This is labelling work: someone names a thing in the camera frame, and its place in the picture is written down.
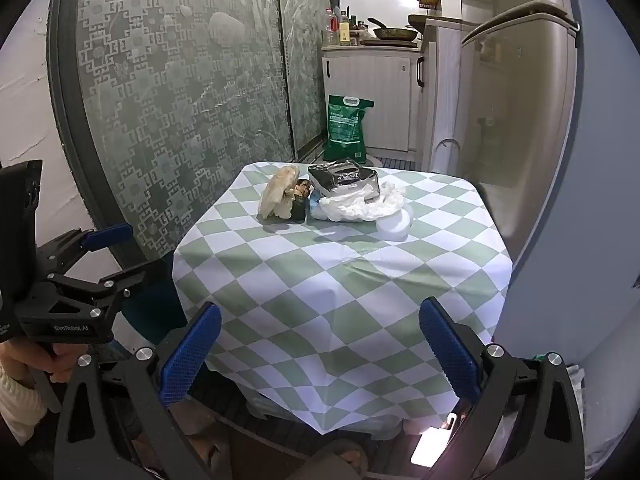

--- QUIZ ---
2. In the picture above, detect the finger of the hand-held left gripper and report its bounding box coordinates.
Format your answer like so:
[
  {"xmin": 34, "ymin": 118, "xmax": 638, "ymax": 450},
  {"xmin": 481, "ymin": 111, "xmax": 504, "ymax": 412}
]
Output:
[
  {"xmin": 35, "ymin": 223, "xmax": 135, "ymax": 276},
  {"xmin": 47, "ymin": 259, "xmax": 171, "ymax": 311}
]

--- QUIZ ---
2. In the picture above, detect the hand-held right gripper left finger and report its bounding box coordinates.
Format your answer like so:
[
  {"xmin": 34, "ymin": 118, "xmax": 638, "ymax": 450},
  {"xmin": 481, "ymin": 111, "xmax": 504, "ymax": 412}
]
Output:
[{"xmin": 52, "ymin": 302, "xmax": 223, "ymax": 480}]

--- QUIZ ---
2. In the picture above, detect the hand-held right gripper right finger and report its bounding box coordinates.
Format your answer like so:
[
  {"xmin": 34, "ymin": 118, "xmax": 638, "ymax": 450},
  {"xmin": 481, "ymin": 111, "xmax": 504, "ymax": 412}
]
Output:
[{"xmin": 419, "ymin": 297, "xmax": 587, "ymax": 480}]

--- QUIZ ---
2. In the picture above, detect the white round container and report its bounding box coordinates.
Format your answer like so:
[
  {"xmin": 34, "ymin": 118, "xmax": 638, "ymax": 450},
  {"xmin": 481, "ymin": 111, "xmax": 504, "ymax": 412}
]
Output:
[{"xmin": 375, "ymin": 205, "xmax": 415, "ymax": 242}]

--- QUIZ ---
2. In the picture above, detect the white plastic bag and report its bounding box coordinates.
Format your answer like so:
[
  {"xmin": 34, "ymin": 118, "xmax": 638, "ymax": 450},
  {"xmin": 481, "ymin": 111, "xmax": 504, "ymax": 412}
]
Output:
[{"xmin": 310, "ymin": 182, "xmax": 406, "ymax": 223}]

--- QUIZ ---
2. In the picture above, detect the silver foil bag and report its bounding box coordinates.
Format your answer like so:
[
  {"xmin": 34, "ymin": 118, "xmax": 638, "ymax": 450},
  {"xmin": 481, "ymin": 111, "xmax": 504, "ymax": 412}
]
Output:
[{"xmin": 307, "ymin": 156, "xmax": 382, "ymax": 198}]

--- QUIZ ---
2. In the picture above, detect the person's left hand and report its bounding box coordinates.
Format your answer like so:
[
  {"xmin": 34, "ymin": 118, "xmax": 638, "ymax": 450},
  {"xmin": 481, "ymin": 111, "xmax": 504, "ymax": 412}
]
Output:
[{"xmin": 0, "ymin": 342, "xmax": 81, "ymax": 386}]

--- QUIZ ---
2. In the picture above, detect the teal stool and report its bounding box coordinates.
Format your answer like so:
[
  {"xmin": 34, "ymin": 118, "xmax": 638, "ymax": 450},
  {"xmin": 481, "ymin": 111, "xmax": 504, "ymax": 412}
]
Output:
[{"xmin": 120, "ymin": 250, "xmax": 191, "ymax": 356}]

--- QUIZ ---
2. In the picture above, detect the glowing white screen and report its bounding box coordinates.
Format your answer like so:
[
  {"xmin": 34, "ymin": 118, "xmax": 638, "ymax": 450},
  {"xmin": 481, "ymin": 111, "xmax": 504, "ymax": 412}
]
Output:
[{"xmin": 410, "ymin": 412, "xmax": 458, "ymax": 468}]

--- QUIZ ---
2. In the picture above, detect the green white checkered tablecloth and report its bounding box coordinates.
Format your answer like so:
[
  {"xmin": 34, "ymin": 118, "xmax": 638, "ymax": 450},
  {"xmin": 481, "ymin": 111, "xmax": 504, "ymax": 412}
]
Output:
[{"xmin": 171, "ymin": 161, "xmax": 513, "ymax": 433}]

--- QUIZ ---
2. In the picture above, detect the patterned glass sliding door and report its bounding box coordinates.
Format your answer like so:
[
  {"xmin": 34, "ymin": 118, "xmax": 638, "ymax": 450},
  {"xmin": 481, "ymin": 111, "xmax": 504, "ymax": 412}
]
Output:
[
  {"xmin": 277, "ymin": 0, "xmax": 333, "ymax": 161},
  {"xmin": 47, "ymin": 0, "xmax": 296, "ymax": 266}
]

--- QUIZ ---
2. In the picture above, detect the grey slipper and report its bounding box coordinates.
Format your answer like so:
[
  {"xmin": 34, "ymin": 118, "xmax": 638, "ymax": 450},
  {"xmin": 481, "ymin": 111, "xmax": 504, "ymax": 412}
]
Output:
[{"xmin": 310, "ymin": 437, "xmax": 373, "ymax": 480}]

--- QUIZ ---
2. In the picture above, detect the tan fruit peel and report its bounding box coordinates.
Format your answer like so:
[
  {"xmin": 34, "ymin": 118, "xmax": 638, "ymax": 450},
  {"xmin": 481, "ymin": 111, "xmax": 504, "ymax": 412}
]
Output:
[{"xmin": 257, "ymin": 164, "xmax": 301, "ymax": 221}]

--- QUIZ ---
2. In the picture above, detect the dark food container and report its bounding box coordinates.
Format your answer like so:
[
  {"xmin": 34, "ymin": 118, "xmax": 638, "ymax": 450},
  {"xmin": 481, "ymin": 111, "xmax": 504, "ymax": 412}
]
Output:
[{"xmin": 291, "ymin": 177, "xmax": 314, "ymax": 223}]

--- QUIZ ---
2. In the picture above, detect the beige refrigerator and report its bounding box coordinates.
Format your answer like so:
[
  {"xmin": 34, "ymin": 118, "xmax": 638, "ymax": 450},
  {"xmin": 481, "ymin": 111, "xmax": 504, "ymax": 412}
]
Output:
[{"xmin": 435, "ymin": 0, "xmax": 640, "ymax": 361}]

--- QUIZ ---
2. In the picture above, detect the green rice bag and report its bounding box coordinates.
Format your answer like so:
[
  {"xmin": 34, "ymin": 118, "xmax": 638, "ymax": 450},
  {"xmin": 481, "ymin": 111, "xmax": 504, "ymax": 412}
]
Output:
[{"xmin": 322, "ymin": 94, "xmax": 376, "ymax": 163}]

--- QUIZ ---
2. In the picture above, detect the white kitchen base cabinet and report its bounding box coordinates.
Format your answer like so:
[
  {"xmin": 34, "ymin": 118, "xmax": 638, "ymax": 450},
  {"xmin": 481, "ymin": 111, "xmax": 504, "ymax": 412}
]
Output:
[{"xmin": 321, "ymin": 45, "xmax": 426, "ymax": 153}]

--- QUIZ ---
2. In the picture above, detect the cluster of condiment bottles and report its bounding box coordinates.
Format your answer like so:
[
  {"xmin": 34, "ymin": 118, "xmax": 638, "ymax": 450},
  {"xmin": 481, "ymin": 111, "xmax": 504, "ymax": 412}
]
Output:
[{"xmin": 325, "ymin": 7, "xmax": 363, "ymax": 47}]

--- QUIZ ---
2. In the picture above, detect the frying pan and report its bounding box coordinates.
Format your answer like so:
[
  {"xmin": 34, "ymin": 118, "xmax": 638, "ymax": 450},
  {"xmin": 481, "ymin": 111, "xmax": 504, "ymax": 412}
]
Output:
[{"xmin": 367, "ymin": 17, "xmax": 418, "ymax": 42}]

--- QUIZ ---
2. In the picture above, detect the white cabinet with black handles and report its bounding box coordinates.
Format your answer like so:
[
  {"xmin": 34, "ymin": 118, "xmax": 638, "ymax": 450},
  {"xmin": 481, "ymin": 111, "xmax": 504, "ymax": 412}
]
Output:
[{"xmin": 417, "ymin": 17, "xmax": 481, "ymax": 171}]

